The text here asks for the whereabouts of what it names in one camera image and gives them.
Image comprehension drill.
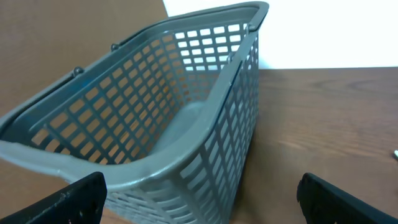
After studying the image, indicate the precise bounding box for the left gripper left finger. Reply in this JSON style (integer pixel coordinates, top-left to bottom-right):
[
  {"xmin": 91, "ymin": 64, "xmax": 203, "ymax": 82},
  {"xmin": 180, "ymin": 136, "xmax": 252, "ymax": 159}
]
[{"xmin": 1, "ymin": 172, "xmax": 107, "ymax": 224}]

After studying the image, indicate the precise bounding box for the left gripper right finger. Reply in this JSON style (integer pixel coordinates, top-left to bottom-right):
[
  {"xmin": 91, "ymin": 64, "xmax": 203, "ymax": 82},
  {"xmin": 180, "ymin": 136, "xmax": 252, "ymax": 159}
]
[{"xmin": 297, "ymin": 172, "xmax": 397, "ymax": 224}]

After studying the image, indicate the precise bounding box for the grey plastic mesh basket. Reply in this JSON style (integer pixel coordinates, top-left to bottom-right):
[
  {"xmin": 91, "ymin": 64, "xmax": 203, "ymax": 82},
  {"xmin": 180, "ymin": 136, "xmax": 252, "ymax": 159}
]
[{"xmin": 1, "ymin": 1, "xmax": 269, "ymax": 223}]

